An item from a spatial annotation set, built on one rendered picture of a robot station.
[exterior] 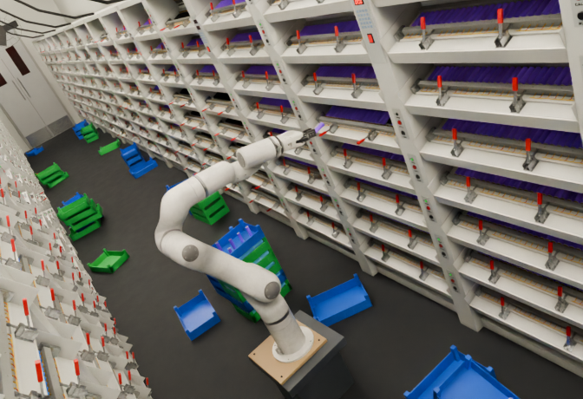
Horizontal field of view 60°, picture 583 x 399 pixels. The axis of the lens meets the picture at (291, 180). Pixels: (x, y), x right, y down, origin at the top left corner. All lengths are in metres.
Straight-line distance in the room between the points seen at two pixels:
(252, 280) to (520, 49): 1.19
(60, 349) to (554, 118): 1.38
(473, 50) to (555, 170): 0.41
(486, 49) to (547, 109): 0.22
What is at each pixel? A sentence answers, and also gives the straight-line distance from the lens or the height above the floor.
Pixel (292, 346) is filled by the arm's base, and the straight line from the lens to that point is 2.21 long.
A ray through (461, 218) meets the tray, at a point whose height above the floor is 0.60.
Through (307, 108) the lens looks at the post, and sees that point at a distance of 2.40.
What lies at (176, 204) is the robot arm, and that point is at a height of 1.15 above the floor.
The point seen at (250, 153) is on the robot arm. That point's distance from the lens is 1.89.
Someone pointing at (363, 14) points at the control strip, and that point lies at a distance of 1.73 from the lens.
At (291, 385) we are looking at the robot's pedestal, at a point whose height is 0.28.
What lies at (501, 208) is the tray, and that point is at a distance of 1.81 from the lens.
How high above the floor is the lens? 1.80
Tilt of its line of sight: 25 degrees down
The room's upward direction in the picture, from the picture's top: 25 degrees counter-clockwise
